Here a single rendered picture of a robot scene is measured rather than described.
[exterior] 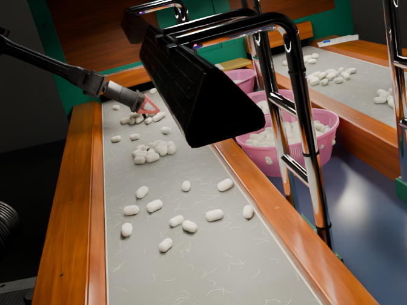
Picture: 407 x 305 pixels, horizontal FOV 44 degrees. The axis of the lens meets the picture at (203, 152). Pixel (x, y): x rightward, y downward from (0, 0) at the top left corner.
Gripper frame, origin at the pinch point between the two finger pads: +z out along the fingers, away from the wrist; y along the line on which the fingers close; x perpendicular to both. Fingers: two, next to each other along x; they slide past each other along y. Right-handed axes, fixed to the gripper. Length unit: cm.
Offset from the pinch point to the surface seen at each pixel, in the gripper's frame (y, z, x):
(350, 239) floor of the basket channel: -98, 23, -9
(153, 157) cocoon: -45.8, -4.7, 4.6
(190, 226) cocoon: -90, -3, 3
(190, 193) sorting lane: -72, 0, 2
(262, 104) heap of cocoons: -22.7, 25.5, -19.5
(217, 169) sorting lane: -63, 7, -3
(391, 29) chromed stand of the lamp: -92, 13, -45
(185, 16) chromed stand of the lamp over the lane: -10.7, -7.2, -33.3
